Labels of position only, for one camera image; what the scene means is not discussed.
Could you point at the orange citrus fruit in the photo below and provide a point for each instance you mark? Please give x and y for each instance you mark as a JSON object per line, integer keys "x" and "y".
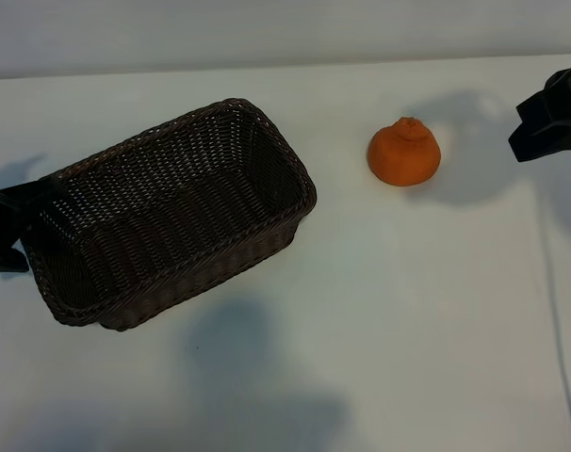
{"x": 403, "y": 155}

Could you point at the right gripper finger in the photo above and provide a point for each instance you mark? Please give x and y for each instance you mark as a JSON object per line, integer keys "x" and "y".
{"x": 544, "y": 141}
{"x": 554, "y": 110}

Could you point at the dark brown wicker basket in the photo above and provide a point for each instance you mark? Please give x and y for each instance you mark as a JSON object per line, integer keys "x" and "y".
{"x": 182, "y": 221}

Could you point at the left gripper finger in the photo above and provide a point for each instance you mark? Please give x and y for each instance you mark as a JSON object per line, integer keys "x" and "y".
{"x": 5, "y": 263}
{"x": 40, "y": 193}

